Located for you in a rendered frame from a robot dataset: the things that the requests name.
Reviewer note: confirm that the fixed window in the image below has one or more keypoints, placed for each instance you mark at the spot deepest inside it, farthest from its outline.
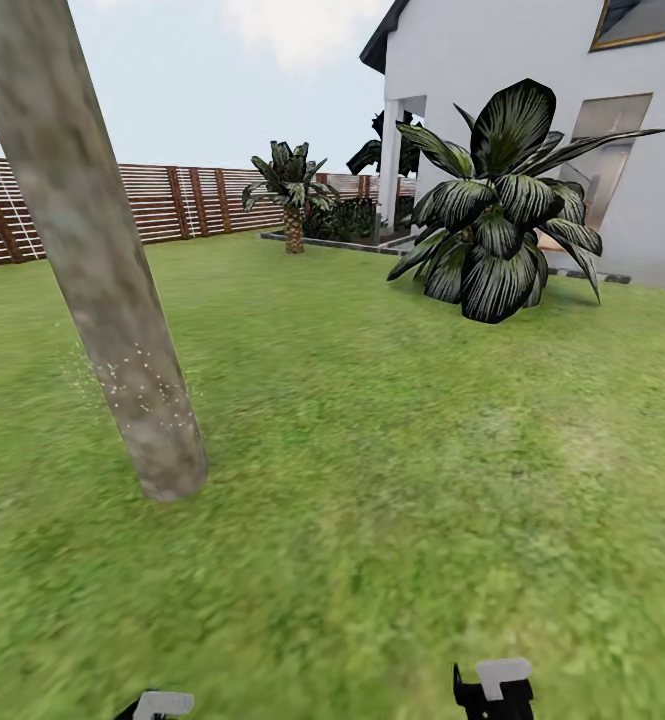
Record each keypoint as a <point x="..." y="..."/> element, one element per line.
<point x="598" y="170"/>

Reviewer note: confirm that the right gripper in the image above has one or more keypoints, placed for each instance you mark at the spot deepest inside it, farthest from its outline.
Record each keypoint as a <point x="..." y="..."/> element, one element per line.
<point x="514" y="704"/>

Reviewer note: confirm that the tree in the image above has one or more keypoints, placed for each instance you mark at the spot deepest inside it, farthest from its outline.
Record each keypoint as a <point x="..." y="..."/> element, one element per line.
<point x="63" y="165"/>

